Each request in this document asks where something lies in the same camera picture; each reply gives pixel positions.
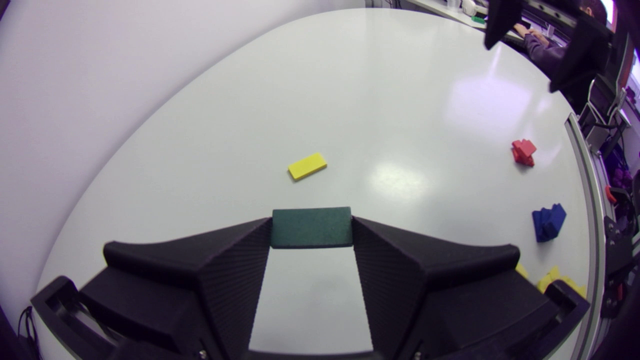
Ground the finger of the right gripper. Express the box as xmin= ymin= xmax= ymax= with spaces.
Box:
xmin=483 ymin=0 xmax=524 ymax=51
xmin=549 ymin=14 xmax=614 ymax=94

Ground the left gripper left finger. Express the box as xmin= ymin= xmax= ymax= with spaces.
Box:
xmin=80 ymin=217 xmax=273 ymax=360

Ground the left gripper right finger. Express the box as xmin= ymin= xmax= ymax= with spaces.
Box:
xmin=352 ymin=216 xmax=561 ymax=360

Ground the green wooden block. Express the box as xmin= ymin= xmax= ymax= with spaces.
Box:
xmin=271 ymin=206 xmax=354 ymax=250

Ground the person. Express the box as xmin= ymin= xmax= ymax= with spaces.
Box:
xmin=513 ymin=0 xmax=609 ymax=77

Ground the pile of red wooden blocks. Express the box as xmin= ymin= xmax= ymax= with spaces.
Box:
xmin=511 ymin=138 xmax=538 ymax=168

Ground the pile of yellow wooden blocks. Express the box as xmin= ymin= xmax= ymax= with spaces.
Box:
xmin=515 ymin=263 xmax=588 ymax=300

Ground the pile of blue wooden blocks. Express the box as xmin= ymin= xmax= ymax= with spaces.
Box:
xmin=531 ymin=202 xmax=568 ymax=244

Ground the yellow wooden block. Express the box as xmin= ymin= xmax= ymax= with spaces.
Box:
xmin=287 ymin=152 xmax=328 ymax=182

